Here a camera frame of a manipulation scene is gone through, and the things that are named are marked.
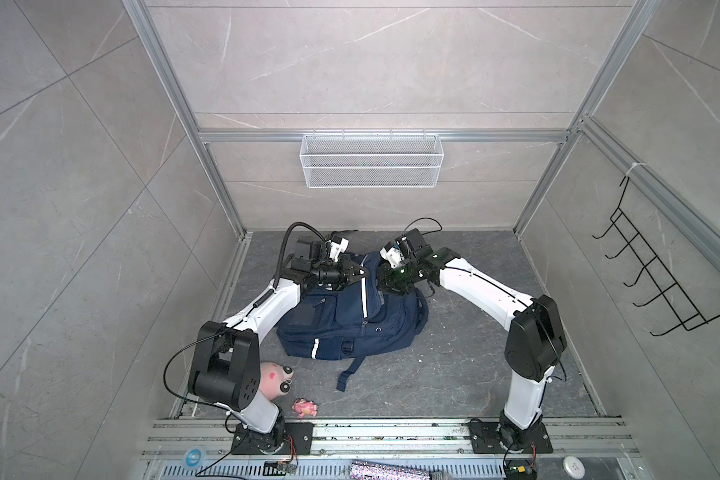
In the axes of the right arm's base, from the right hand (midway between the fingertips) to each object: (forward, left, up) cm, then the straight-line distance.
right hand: (371, 286), depth 84 cm
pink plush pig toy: (-23, +26, -9) cm, 36 cm away
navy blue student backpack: (-10, +6, -2) cm, 12 cm away
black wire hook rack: (-9, -65, +13) cm, 67 cm away
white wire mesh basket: (+42, 0, +14) cm, 45 cm away
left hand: (+2, 0, +7) cm, 7 cm away
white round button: (-42, -47, -15) cm, 65 cm away
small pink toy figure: (-29, +18, -13) cm, 36 cm away
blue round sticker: (-39, +45, -15) cm, 61 cm away
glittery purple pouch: (-42, +3, -13) cm, 44 cm away
